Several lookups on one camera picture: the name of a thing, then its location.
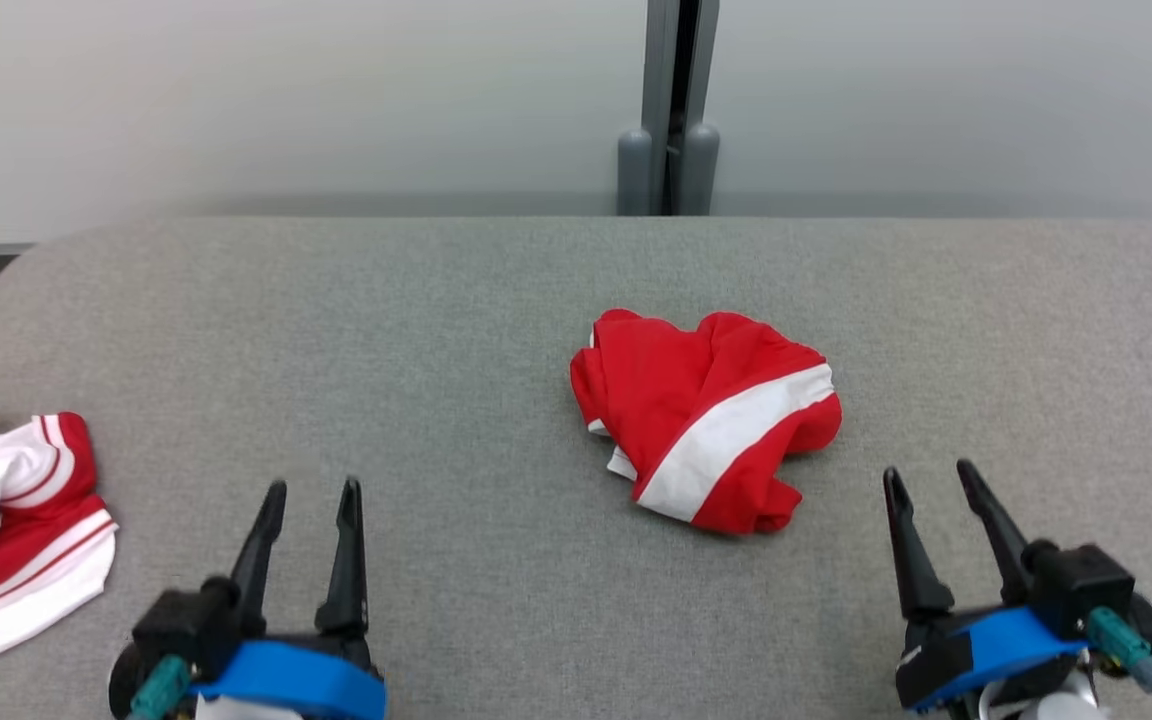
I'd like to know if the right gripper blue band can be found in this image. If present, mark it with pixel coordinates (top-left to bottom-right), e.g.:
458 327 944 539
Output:
883 458 1087 714

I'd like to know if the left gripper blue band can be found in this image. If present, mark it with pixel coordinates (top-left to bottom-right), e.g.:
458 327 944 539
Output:
191 478 387 720

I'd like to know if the red jersey with white sleeves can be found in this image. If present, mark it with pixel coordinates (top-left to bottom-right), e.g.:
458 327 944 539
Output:
0 388 119 684

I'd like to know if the red garment with white stripe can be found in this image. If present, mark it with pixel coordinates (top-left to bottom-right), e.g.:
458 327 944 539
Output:
569 308 843 536

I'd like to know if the right arm cable teal plug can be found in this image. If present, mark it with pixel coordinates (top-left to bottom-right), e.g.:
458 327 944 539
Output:
1086 607 1152 720

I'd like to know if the grey partition post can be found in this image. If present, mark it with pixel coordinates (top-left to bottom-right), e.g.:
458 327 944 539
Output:
616 0 721 217

